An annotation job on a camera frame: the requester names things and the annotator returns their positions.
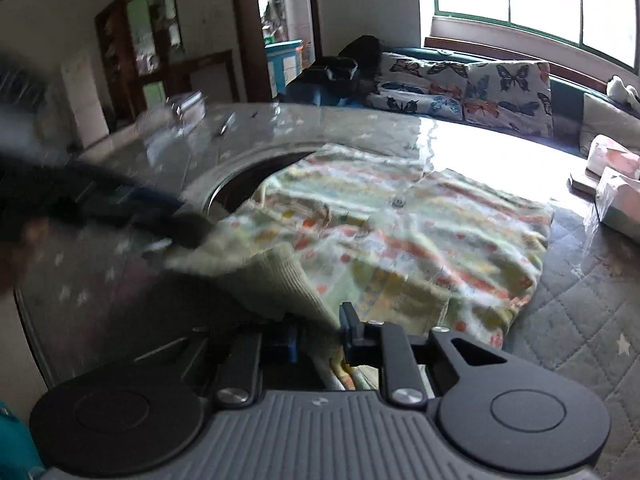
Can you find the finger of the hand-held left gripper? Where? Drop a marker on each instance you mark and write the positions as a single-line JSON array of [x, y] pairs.
[[165, 212]]

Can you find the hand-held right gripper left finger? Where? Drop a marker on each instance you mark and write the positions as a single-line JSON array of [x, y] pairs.
[[288, 346]]

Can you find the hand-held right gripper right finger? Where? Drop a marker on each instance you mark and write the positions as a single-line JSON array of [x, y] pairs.
[[351, 331]]

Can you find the floral patterned shirt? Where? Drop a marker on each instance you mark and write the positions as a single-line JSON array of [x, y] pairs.
[[395, 240]]

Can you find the person's left hand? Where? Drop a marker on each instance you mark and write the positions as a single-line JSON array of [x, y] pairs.
[[22, 255]]

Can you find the white refrigerator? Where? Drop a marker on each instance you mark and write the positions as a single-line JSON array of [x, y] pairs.
[[84, 100]]

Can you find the clear plastic container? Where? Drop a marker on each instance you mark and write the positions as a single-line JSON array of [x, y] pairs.
[[187, 109]]

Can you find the dark pen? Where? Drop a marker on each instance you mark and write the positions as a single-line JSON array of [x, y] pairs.
[[227, 124]]

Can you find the wooden glass door cabinet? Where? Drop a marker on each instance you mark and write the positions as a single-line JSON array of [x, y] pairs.
[[145, 35]]

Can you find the blue storage box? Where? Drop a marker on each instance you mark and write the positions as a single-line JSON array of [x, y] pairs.
[[284, 62]]

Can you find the black bag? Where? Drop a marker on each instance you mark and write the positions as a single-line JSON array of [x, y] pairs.
[[350, 62]]

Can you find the grey quilted star table cover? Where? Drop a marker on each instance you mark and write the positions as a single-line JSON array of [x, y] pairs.
[[590, 310]]

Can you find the butterfly print cushion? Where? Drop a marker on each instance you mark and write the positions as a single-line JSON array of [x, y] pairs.
[[510, 95], [425, 87]]

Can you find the dark flat book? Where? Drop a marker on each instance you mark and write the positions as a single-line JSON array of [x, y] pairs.
[[582, 182]]

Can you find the plastic wrapped tissue pack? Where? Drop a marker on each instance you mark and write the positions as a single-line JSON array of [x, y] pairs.
[[620, 200]]

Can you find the dark teal sofa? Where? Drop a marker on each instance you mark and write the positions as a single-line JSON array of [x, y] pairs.
[[565, 100]]

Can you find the pink tissue pack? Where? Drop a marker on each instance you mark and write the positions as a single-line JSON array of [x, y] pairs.
[[612, 152]]

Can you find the white cloth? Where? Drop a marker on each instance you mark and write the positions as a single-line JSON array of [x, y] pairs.
[[622, 89]]

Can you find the dark wooden door frame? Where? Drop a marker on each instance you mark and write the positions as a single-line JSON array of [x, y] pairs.
[[250, 30]]

